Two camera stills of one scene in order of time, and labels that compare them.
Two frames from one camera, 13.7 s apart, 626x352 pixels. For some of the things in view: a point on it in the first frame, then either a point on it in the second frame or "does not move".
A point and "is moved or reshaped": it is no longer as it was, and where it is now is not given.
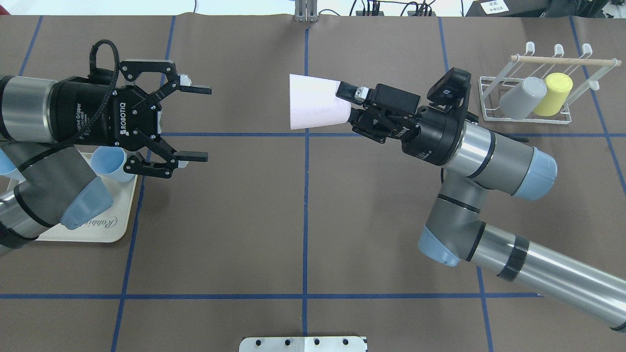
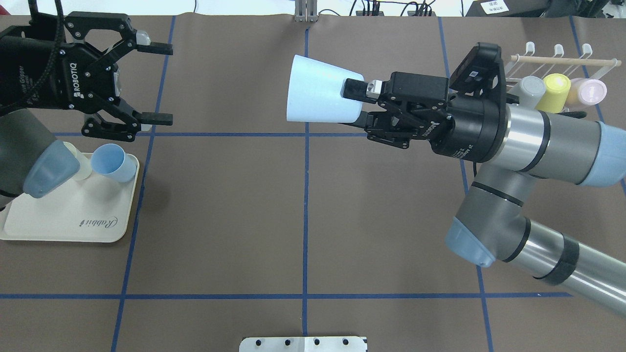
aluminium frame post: [306, 11] does not move
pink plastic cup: [314, 103] → [584, 92]
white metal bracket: [304, 344] does not move
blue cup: [6, 165] is moved or reshaped
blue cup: [109, 161] does not move
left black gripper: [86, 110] → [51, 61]
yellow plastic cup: [559, 85] does not move
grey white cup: [520, 101] does not move
